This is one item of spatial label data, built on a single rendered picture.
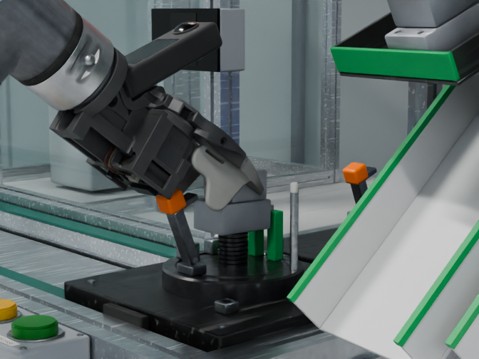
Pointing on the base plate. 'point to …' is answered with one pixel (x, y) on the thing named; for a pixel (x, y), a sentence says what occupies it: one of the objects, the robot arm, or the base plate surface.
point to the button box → (11, 347)
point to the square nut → (226, 306)
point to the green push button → (34, 327)
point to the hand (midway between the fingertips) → (238, 175)
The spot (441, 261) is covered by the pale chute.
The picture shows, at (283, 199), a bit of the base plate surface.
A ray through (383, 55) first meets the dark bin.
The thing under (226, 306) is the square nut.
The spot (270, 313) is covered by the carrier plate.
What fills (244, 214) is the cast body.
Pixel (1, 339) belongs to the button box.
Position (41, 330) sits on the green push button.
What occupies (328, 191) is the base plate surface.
